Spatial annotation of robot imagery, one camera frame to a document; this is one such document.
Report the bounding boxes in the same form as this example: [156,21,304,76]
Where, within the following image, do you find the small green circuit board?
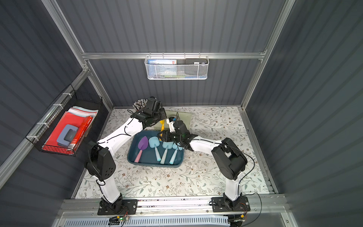
[108,216,130,227]

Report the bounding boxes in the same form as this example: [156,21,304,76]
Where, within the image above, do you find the light blue shovel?
[148,136,161,162]
[169,143,183,165]
[160,142,174,165]

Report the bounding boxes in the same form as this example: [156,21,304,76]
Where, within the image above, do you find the bundle of pencils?
[132,99,147,112]

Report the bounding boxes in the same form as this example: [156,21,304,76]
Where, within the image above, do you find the purple shovel pink handle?
[134,136,148,163]

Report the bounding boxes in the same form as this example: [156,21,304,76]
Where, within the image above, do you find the white vent grille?
[63,215,230,227]

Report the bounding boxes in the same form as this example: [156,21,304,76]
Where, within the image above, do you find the teal plastic storage tray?
[127,130,184,168]

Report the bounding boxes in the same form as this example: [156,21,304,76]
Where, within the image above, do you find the yellow toy shovel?
[158,120,165,141]

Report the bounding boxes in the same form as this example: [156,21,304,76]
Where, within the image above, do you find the blue white box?
[145,59,177,79]

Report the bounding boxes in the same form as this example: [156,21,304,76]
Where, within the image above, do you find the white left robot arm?
[85,96,166,205]

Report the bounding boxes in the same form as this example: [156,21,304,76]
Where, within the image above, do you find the red folder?
[42,110,94,156]

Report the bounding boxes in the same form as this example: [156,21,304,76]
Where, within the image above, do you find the black wire side basket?
[26,86,103,156]

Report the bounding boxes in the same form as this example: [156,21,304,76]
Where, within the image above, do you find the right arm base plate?
[209,196,251,213]

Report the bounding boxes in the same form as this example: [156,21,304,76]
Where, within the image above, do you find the pale green flat board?
[158,110,192,130]

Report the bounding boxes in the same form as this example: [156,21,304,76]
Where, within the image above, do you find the grey blue stapler box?
[57,124,78,147]

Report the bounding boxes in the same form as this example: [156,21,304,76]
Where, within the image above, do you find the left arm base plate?
[97,198,138,216]

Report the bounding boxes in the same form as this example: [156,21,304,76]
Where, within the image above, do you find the white mesh wall basket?
[144,55,209,80]

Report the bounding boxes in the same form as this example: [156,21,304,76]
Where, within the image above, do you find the black device in basket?
[184,58,209,78]

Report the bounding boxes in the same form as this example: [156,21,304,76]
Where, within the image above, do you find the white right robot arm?
[158,120,248,201]

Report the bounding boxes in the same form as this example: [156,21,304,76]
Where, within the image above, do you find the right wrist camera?
[166,116,177,132]

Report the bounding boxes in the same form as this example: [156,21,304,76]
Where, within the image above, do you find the aluminium front rail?
[59,194,290,215]

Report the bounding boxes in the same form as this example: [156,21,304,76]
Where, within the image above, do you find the red book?
[68,116,93,151]

